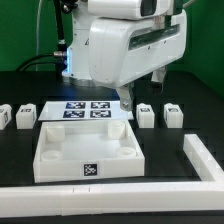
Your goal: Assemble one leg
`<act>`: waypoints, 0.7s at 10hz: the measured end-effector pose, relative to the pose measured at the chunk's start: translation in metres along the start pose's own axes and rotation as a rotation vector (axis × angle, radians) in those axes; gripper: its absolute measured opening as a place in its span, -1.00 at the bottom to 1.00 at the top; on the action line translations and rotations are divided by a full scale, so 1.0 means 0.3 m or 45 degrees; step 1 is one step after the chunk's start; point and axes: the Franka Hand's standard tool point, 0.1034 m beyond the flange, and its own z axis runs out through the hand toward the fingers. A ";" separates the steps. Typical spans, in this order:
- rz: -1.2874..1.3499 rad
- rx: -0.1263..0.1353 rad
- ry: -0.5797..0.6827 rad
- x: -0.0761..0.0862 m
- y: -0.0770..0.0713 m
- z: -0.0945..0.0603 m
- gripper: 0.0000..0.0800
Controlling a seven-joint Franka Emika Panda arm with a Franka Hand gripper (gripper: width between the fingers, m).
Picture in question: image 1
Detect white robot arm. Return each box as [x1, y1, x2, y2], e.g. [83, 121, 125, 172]
[62, 0, 187, 111]

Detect black cables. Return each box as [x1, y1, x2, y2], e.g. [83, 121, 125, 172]
[15, 0, 78, 72]

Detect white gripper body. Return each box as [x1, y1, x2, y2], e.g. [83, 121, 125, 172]
[89, 11, 187, 89]

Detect white L-shaped fence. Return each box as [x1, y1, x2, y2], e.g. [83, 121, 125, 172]
[0, 134, 224, 218]

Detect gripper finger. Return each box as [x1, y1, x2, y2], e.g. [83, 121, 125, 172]
[151, 66, 167, 93]
[116, 83, 133, 111]

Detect white marker sheet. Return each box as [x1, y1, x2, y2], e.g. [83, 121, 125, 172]
[39, 101, 133, 121]

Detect white square tabletop part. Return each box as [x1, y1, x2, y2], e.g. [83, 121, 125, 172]
[33, 120, 145, 183]

